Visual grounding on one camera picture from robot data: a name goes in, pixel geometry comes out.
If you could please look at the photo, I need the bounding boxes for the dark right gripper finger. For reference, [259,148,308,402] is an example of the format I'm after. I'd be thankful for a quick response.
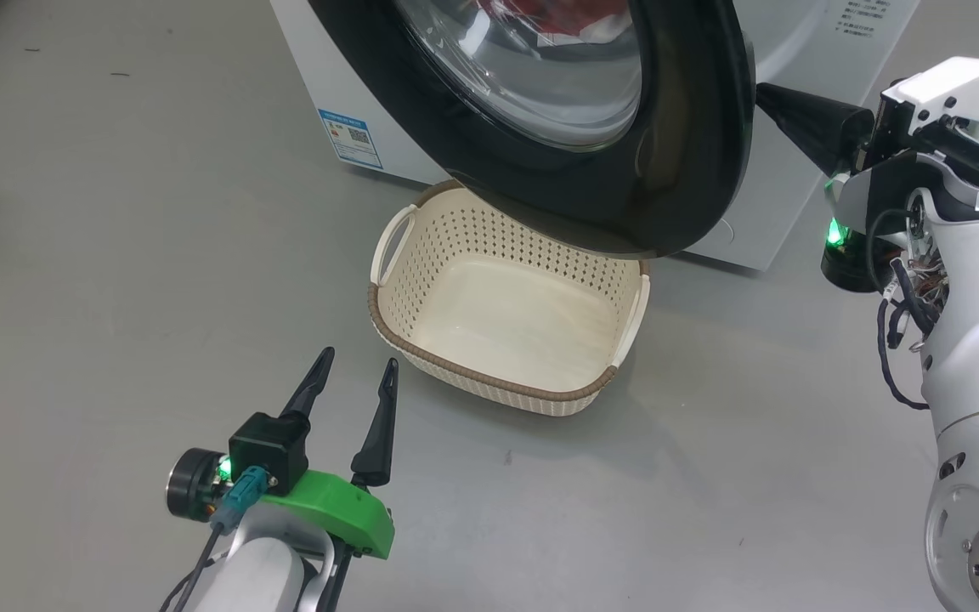
[756,82,875,142]
[758,95,872,176]

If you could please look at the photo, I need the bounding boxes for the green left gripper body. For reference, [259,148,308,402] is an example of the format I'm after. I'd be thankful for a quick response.
[264,470,395,560]

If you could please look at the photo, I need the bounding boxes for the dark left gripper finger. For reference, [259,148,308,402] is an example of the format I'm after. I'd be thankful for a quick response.
[350,357,400,489]
[280,346,337,420]

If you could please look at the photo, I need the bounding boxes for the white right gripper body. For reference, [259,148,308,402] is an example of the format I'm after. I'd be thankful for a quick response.
[880,57,979,134]

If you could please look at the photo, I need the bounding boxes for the black round glass washer door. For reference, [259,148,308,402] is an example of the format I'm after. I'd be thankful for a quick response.
[307,0,756,261]

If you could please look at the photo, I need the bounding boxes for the red shorts with white stripes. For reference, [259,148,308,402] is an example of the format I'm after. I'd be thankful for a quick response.
[473,0,626,39]

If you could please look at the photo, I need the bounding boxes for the white front-load washing machine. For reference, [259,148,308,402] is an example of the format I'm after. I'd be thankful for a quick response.
[269,0,920,273]

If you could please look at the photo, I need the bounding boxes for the cream perforated laundry basket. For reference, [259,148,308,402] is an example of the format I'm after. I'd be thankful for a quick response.
[368,180,652,417]

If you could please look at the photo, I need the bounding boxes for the blue energy label sticker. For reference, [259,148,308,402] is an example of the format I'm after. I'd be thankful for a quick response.
[318,108,385,171]

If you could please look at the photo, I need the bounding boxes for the teal left camera connector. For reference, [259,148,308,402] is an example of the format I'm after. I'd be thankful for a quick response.
[209,465,280,535]

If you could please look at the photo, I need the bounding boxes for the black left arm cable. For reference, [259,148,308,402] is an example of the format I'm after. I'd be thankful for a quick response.
[160,527,227,612]

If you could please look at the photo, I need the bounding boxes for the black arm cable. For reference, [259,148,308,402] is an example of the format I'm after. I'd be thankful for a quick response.
[866,208,937,413]
[160,527,227,612]

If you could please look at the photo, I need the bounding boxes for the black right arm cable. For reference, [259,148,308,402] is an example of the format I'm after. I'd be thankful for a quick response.
[866,208,937,413]

